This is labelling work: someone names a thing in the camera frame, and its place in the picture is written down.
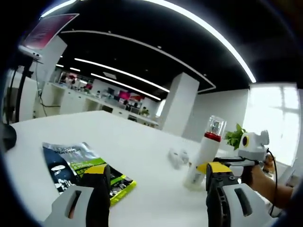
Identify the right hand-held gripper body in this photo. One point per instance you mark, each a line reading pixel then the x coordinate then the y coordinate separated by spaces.
pixel 252 149

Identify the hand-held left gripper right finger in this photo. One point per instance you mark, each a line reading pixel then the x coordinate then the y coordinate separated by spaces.
pixel 232 205

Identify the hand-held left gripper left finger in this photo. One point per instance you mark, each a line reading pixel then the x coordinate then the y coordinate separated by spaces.
pixel 78 205

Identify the tall white red-ringed skincare bottle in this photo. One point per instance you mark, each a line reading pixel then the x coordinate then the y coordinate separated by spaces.
pixel 206 151

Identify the small white skincare bottle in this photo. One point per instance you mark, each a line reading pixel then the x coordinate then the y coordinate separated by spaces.
pixel 174 158
pixel 185 157

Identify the green and black skincare sachet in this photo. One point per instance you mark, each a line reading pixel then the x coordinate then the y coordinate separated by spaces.
pixel 78 163

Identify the green potted plant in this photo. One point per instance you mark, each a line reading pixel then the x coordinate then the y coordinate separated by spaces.
pixel 233 139

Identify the brown plush toy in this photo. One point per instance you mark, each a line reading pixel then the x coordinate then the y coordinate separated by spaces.
pixel 268 162

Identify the bright window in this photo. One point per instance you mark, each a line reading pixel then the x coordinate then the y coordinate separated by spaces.
pixel 272 123

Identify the white square pillar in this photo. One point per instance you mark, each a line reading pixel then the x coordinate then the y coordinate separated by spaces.
pixel 181 104

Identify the black round object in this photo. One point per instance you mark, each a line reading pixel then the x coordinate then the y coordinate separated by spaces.
pixel 10 137

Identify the white office counter row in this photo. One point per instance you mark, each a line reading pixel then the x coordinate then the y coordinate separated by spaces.
pixel 94 104

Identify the pink screen monitor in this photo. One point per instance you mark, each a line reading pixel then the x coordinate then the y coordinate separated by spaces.
pixel 49 30

